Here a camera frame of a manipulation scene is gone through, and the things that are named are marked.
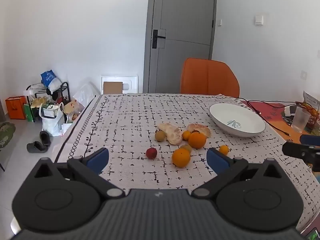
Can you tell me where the orange peeled pomelo segment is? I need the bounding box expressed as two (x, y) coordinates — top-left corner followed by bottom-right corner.
(187, 123), (211, 138)

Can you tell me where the black cable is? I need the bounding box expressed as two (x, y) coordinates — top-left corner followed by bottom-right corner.
(236, 97), (304, 115)
(259, 114), (290, 136)

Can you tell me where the small red fruit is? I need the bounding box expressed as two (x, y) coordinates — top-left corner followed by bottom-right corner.
(146, 147), (158, 160)

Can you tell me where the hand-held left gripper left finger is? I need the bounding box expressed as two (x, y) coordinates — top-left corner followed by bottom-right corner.
(32, 147), (125, 201)

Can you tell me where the white foam packaging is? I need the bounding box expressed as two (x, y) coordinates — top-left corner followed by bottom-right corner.
(101, 75), (138, 95)

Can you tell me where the pale peeled pomelo segment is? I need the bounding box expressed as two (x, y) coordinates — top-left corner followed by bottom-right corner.
(157, 122), (183, 145)

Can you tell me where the green bag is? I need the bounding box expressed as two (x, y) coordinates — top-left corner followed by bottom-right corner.
(23, 104), (35, 122)

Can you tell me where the dark grey slipper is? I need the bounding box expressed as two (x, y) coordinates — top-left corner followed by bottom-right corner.
(39, 131), (51, 147)
(27, 141), (48, 154)

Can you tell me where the black door handle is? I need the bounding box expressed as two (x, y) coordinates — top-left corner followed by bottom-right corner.
(152, 29), (166, 49)

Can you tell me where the black shoe rack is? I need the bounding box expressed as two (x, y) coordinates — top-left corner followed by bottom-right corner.
(26, 82), (71, 123)

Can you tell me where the orange chair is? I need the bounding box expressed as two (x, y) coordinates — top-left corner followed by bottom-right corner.
(180, 57), (240, 98)

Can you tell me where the clear plastic cup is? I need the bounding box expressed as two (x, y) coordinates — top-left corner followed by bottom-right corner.
(291, 105), (311, 133)

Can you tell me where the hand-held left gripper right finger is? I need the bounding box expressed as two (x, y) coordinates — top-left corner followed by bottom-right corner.
(191, 147), (288, 201)

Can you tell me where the orange patterned container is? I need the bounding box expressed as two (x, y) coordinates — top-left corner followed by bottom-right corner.
(306, 110), (320, 130)

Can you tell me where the brown cardboard piece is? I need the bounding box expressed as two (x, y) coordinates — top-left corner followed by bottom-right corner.
(103, 82), (123, 95)

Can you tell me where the white charger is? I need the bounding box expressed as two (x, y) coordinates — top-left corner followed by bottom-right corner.
(284, 105), (298, 117)

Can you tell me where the large orange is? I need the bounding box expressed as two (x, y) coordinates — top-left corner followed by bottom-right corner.
(171, 148), (191, 168)
(188, 132), (207, 149)

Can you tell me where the camouflage cloth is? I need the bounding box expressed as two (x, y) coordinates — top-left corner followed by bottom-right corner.
(0, 122), (16, 150)

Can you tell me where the blue white bag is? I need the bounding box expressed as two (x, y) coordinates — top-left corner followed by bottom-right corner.
(40, 70), (62, 92)

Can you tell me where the printed paper packet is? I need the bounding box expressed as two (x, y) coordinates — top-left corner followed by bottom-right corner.
(302, 91), (320, 110)

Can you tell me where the white plate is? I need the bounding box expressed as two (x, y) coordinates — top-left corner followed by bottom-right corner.
(209, 103), (266, 138)

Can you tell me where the red orange printed mat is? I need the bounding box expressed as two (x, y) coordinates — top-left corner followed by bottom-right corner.
(241, 100), (320, 145)

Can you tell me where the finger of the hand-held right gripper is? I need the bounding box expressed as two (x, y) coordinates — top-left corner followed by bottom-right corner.
(282, 142), (320, 172)
(299, 134), (320, 146)

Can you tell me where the white plastic bag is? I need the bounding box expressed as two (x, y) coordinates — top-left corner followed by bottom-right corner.
(39, 102), (66, 137)

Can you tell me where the grey door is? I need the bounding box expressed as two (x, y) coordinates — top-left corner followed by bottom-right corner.
(143, 0), (217, 94)

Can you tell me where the brown paper bag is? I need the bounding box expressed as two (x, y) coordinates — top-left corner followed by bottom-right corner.
(62, 100), (84, 123)

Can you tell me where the orange paper bag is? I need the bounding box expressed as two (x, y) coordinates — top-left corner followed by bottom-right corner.
(5, 96), (27, 120)

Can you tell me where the clear plastic bag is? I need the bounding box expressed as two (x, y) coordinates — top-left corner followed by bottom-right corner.
(72, 82), (100, 110)

